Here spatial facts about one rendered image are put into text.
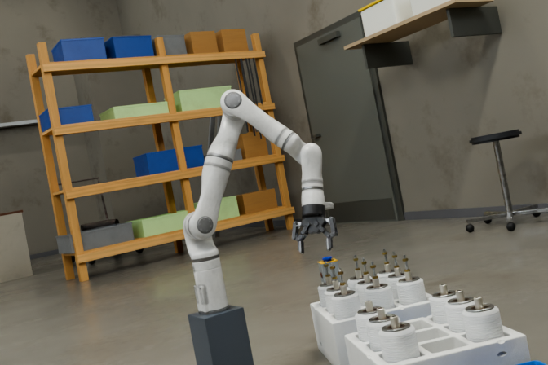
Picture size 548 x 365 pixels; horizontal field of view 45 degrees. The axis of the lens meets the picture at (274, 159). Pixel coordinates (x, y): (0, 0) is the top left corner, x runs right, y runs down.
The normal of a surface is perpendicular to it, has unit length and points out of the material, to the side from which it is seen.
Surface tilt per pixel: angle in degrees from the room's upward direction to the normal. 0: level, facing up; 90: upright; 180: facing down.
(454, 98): 90
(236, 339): 90
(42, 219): 90
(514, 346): 90
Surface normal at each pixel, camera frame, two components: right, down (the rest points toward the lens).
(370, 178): -0.84, 0.15
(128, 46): 0.56, -0.12
